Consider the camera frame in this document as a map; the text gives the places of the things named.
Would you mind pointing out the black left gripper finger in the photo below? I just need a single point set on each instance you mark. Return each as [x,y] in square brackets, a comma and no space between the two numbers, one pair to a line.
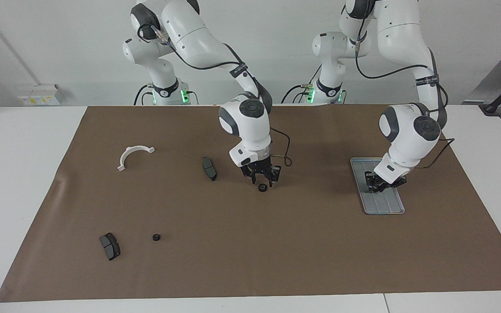
[369,180]
[382,188]

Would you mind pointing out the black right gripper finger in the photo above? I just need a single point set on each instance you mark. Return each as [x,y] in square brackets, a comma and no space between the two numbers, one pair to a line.
[275,174]
[250,177]

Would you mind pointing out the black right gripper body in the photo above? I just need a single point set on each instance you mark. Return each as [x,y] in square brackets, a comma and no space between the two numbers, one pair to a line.
[259,168]

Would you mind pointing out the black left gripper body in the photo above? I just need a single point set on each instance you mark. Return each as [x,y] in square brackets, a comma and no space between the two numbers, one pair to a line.
[392,181]

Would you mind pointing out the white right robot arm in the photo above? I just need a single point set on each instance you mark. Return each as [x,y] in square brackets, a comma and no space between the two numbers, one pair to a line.
[250,130]

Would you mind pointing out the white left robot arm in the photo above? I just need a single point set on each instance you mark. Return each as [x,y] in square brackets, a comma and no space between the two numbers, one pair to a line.
[411,130]

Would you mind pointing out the silver metal tray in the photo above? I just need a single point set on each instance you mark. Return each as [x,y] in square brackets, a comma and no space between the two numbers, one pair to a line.
[385,204]

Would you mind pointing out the dark grey brake pad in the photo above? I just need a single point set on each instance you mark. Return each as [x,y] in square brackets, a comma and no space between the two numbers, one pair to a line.
[209,168]
[110,247]

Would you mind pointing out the brown paper table mat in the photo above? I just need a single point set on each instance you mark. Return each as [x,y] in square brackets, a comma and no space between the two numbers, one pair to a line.
[276,239]

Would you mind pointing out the white curved plastic bracket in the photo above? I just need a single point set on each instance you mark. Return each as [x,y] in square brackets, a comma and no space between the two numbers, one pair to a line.
[125,154]

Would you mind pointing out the white wall socket box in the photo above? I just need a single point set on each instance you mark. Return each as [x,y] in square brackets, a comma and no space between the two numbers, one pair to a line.
[37,95]

